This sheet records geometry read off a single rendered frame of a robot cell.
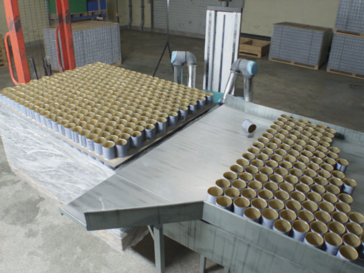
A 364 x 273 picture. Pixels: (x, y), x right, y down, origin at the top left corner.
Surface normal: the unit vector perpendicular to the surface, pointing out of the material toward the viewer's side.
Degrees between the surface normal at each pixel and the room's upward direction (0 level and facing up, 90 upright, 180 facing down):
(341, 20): 88
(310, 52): 89
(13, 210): 0
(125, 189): 0
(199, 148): 0
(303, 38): 89
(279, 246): 90
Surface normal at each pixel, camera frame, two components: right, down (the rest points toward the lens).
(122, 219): 0.19, 0.46
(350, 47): -0.58, 0.39
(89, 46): 0.81, 0.32
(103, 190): 0.03, -0.88
